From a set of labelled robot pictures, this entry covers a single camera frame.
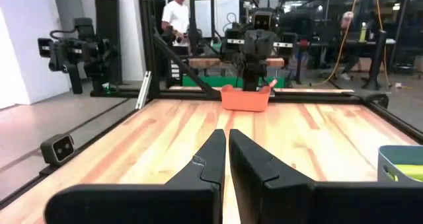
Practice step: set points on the grey table-level camera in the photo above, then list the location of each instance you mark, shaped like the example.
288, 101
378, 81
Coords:
57, 149

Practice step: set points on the grey plastic bin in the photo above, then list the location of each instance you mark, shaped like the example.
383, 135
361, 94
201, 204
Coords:
385, 164

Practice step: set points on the green panel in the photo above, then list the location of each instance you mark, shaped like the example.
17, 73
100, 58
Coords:
205, 82

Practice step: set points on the white board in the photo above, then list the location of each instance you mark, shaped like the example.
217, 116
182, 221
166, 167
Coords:
228, 16

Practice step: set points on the orange plastic bin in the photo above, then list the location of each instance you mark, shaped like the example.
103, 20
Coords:
244, 100

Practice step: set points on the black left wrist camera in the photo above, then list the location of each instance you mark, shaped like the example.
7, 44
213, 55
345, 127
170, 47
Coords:
263, 20

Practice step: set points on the black stand post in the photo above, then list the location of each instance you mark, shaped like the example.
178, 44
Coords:
376, 62

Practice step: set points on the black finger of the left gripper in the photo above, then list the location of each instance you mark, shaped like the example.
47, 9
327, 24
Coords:
269, 44
251, 44

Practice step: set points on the wooden workbench top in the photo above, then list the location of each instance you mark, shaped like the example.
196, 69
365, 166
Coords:
205, 62

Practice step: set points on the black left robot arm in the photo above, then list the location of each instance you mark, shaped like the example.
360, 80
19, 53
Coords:
253, 75

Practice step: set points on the black background robot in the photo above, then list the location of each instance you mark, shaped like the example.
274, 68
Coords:
82, 52

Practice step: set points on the tall black panel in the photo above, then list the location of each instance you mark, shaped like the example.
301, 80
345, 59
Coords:
108, 39

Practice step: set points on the black aluminium table frame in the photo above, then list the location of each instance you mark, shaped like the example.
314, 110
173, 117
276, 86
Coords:
314, 96

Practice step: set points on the person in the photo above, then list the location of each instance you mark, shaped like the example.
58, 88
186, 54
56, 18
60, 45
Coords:
176, 17
347, 45

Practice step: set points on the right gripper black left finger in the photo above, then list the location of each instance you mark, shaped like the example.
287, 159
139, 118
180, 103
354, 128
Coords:
185, 201

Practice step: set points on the green bottle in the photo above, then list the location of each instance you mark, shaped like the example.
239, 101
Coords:
363, 32

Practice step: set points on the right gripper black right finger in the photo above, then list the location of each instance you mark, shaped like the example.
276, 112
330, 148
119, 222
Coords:
297, 204

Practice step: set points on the silver metal strip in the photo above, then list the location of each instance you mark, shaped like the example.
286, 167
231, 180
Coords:
144, 90

